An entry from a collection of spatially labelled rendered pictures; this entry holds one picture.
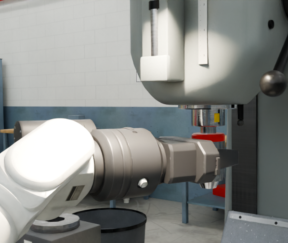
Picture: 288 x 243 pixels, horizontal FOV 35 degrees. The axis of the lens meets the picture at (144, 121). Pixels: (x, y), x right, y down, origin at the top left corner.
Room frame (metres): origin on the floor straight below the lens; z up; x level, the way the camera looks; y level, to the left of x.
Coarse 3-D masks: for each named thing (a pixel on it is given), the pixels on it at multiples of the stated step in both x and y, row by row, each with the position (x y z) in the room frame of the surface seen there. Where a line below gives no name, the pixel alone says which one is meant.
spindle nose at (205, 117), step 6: (192, 114) 0.64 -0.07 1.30; (198, 114) 0.63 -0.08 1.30; (204, 114) 0.62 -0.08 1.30; (210, 114) 0.62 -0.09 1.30; (222, 114) 0.63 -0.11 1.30; (192, 120) 0.64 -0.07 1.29; (198, 120) 0.63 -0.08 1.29; (204, 120) 0.62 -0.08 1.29; (210, 120) 0.62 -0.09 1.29; (222, 120) 0.63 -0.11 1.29; (204, 126) 0.62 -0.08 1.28; (210, 126) 0.62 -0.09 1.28
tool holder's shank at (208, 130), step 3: (198, 126) 0.64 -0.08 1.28; (201, 126) 0.63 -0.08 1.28; (213, 126) 0.63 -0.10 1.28; (216, 126) 0.63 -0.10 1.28; (201, 129) 0.64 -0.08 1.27; (204, 129) 0.64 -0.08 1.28; (207, 129) 0.63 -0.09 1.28; (210, 129) 0.63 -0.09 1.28; (213, 129) 0.64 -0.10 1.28; (201, 132) 0.64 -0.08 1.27; (204, 132) 0.64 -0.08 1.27; (207, 132) 0.63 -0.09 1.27; (210, 132) 0.63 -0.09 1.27; (213, 132) 0.64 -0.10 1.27
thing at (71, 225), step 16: (32, 224) 0.79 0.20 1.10; (48, 224) 0.79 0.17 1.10; (64, 224) 0.78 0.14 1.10; (80, 224) 0.83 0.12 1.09; (96, 224) 0.83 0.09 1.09; (32, 240) 0.76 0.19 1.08; (48, 240) 0.74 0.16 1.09; (64, 240) 0.76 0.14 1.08; (80, 240) 0.79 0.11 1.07; (96, 240) 0.82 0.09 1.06
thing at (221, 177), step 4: (216, 144) 0.62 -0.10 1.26; (220, 144) 0.63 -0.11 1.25; (224, 144) 0.64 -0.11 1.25; (224, 148) 0.64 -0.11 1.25; (224, 168) 0.64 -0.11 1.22; (220, 172) 0.63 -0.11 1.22; (224, 172) 0.64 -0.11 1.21; (216, 176) 0.62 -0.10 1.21; (220, 176) 0.63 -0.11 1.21; (224, 176) 0.64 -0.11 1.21; (216, 180) 0.62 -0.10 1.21; (220, 180) 0.63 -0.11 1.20
